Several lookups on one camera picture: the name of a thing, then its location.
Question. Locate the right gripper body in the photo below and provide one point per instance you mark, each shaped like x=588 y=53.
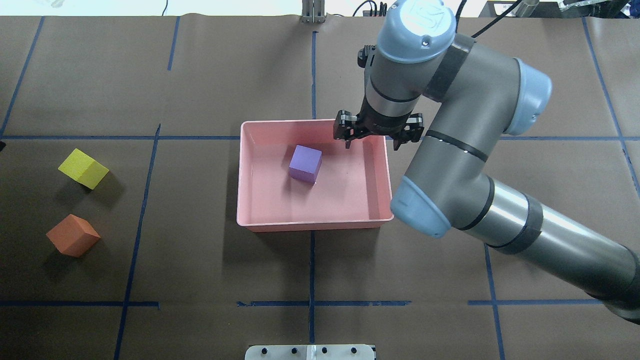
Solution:
x=378 y=124

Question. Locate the purple foam block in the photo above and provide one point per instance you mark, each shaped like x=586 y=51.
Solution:
x=305 y=164

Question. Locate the yellow foam block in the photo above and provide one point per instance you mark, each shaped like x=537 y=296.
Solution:
x=83 y=169

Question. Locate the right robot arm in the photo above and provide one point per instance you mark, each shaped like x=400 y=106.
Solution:
x=425 y=82

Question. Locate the pink plastic bin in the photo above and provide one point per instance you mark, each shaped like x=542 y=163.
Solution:
x=352 y=191

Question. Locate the metal cup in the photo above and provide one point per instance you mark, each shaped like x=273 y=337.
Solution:
x=522 y=8

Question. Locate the black box under cup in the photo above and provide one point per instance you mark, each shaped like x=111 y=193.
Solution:
x=544 y=10

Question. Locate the orange foam block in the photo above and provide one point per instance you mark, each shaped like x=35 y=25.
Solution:
x=73 y=236

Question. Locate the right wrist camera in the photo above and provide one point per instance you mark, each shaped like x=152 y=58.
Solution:
x=365 y=54

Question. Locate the aluminium frame post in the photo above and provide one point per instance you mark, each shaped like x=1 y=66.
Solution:
x=313 y=12

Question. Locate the metal base plate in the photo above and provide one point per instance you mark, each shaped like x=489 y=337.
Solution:
x=311 y=352

